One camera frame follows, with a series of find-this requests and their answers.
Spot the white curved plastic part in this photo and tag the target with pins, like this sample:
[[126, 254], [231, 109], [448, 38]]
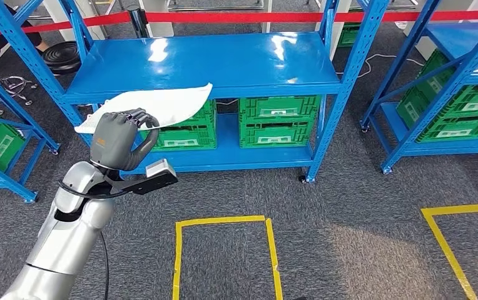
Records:
[[160, 103]]

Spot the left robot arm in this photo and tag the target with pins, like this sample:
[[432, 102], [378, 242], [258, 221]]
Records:
[[69, 236]]

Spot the yellow floor tape square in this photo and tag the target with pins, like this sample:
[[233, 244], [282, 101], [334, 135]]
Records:
[[222, 219], [463, 208]]

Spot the red barrier belt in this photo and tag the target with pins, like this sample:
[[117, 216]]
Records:
[[243, 17]]

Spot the black round stanchion base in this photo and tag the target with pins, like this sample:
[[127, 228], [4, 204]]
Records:
[[61, 58]]

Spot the white cabinet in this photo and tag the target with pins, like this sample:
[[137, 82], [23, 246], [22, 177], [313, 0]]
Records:
[[56, 20]]

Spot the chrome chair base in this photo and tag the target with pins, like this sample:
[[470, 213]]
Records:
[[13, 85]]

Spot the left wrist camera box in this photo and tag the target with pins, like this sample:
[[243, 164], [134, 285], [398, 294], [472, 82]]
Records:
[[160, 178]]

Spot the black stanchion post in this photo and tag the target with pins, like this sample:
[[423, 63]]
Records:
[[138, 20]]

